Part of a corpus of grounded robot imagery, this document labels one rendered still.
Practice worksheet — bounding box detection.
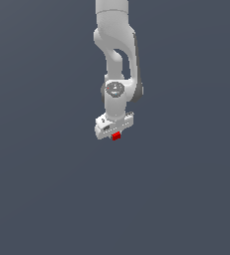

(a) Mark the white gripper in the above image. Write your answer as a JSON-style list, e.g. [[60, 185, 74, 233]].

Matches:
[[94, 112, 136, 140]]

